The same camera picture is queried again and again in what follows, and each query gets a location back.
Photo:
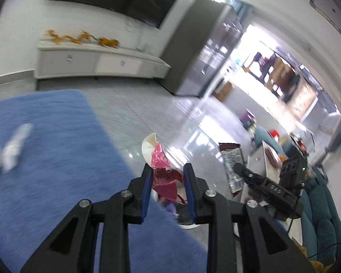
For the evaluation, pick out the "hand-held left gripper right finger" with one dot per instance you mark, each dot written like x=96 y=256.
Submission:
x=190 y=193

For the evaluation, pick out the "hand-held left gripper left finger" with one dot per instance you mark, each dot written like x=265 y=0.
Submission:
x=146 y=193

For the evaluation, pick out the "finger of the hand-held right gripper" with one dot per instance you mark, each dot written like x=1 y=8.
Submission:
x=245 y=173

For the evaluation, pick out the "brown snack wrapper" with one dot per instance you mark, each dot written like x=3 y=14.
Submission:
x=230 y=162

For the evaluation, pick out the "pink red snack wrapper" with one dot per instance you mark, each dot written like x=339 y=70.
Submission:
x=164 y=177

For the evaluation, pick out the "purple snack wrapper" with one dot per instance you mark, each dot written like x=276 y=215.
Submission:
x=170 y=208

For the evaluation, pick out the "white trash bin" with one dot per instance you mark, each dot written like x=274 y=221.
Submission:
x=189 y=226

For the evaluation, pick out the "white low table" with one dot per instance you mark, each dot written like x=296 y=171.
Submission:
x=260 y=162

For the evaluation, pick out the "teal sofa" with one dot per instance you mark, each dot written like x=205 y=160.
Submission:
x=321 y=219

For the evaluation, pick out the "purple bucket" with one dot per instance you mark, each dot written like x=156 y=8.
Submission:
x=248 y=118

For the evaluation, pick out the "yellow cushion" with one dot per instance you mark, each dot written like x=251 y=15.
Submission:
x=312 y=258

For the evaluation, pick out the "wooden board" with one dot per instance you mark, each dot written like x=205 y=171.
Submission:
x=224 y=90

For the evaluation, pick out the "blue fluffy blanket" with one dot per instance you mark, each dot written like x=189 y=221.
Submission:
x=59 y=162

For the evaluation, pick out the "hanging clothes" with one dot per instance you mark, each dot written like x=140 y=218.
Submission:
x=263 y=59

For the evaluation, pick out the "grey refrigerator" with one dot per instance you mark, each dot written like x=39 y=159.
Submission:
x=193 y=48

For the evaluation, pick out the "white grey television cabinet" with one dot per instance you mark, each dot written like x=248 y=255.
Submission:
x=88 y=62

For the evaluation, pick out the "blue curtain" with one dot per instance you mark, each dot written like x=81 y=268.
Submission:
x=238 y=7

